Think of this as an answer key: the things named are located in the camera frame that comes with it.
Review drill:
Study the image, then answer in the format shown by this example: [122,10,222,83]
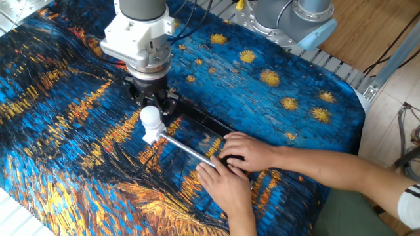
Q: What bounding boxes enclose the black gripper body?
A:
[129,75,169,98]

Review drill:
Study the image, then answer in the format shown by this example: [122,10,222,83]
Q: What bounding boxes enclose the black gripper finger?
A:
[124,81,147,108]
[161,90,182,116]

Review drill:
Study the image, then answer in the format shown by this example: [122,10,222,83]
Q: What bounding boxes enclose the black C-clamp silver screw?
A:
[159,100,250,174]

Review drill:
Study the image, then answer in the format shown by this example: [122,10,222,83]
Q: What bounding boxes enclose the person's right forearm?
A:
[274,146,406,219]

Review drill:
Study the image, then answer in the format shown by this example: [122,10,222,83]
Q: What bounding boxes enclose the person's left forearm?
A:
[226,208,259,236]

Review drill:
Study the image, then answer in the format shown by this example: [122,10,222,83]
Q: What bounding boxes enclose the person's right hand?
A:
[219,130,282,173]

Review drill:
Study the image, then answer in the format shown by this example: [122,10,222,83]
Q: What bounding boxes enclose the person's left hand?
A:
[196,155,254,219]

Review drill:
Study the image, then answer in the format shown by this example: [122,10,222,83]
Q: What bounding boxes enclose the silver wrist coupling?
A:
[125,35,173,81]

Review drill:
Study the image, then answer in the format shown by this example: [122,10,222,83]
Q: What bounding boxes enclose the blue orange painted tablecloth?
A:
[0,0,366,236]

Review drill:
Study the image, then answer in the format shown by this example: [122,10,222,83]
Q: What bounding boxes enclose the green trousers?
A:
[311,188,398,236]

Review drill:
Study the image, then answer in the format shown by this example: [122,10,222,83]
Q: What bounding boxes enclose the dark furniture leg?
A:
[395,146,420,167]

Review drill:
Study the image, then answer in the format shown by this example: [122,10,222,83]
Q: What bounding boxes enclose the white striped shirt sleeve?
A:
[396,183,420,231]

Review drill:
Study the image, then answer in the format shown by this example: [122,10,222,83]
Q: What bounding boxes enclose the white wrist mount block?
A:
[99,3,176,69]

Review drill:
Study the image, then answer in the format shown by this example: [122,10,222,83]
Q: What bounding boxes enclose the black cable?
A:
[369,47,420,79]
[167,0,214,42]
[362,12,420,75]

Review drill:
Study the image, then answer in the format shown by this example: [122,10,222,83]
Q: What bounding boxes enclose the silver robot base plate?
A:
[233,0,298,50]

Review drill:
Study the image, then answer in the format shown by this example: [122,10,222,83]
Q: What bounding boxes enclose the aluminium frame post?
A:
[362,19,420,102]

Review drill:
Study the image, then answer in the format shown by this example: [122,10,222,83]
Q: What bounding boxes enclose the grey hose bundle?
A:
[396,101,420,183]

